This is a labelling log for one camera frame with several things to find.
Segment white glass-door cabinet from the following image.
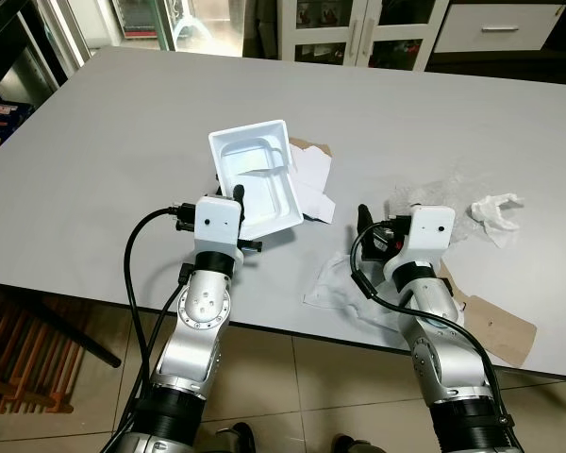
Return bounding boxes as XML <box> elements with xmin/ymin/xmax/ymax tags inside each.
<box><xmin>281</xmin><ymin>0</ymin><xmax>449</xmax><ymax>72</ymax></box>

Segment white plastic tray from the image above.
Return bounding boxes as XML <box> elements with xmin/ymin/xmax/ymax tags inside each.
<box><xmin>208</xmin><ymin>119</ymin><xmax>305</xmax><ymax>242</ymax></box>

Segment white flattened paper box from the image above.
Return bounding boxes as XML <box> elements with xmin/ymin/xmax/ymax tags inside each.
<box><xmin>285</xmin><ymin>142</ymin><xmax>338</xmax><ymax>226</ymax></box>

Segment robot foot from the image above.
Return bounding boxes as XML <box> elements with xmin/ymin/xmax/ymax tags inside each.
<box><xmin>196</xmin><ymin>423</ymin><xmax>256</xmax><ymax>453</ymax></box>
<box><xmin>332</xmin><ymin>434</ymin><xmax>388</xmax><ymax>453</ymax></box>

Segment blue printed boxes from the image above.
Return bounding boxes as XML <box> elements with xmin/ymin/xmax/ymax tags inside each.
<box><xmin>0</xmin><ymin>102</ymin><xmax>34</xmax><ymax>143</ymax></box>

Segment crumpled clear plastic wrap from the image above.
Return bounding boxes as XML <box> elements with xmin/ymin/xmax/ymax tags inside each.
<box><xmin>387</xmin><ymin>170</ymin><xmax>496</xmax><ymax>242</ymax></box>

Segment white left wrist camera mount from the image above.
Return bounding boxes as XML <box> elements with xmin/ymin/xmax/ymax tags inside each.
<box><xmin>194</xmin><ymin>195</ymin><xmax>246</xmax><ymax>260</ymax></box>

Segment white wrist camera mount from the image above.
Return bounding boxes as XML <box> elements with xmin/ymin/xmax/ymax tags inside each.
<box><xmin>194</xmin><ymin>195</ymin><xmax>246</xmax><ymax>260</ymax></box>
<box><xmin>399</xmin><ymin>206</ymin><xmax>456</xmax><ymax>270</ymax></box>

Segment flat clear plastic bag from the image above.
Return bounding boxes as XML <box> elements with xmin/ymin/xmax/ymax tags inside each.
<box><xmin>304</xmin><ymin>250</ymin><xmax>407</xmax><ymax>331</ymax></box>

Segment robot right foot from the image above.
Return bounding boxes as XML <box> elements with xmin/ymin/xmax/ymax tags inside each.
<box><xmin>332</xmin><ymin>434</ymin><xmax>388</xmax><ymax>453</ymax></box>

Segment glass door display fridge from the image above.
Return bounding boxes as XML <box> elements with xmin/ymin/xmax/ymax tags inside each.
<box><xmin>104</xmin><ymin>0</ymin><xmax>256</xmax><ymax>56</ymax></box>

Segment large brown cardboard sheet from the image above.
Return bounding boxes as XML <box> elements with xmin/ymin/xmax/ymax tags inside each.
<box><xmin>441</xmin><ymin>262</ymin><xmax>539</xmax><ymax>369</ymax></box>

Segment black framed glass cabinet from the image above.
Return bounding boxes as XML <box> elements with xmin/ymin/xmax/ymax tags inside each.
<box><xmin>0</xmin><ymin>0</ymin><xmax>91</xmax><ymax>105</ymax></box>

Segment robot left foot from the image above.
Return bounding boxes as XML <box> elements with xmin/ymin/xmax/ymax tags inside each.
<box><xmin>196</xmin><ymin>423</ymin><xmax>256</xmax><ymax>453</ymax></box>

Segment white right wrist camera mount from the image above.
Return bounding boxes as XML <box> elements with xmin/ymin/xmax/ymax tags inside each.
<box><xmin>399</xmin><ymin>206</ymin><xmax>456</xmax><ymax>270</ymax></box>

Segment black table leg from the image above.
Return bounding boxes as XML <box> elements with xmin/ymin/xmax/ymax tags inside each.
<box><xmin>0</xmin><ymin>283</ymin><xmax>124</xmax><ymax>369</ymax></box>

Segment crumpled white tissue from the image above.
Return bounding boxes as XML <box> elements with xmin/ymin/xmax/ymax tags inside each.
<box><xmin>469</xmin><ymin>193</ymin><xmax>526</xmax><ymax>249</ymax></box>

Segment white drawer front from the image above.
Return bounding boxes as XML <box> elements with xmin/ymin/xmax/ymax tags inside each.
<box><xmin>434</xmin><ymin>3</ymin><xmax>566</xmax><ymax>54</ymax></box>

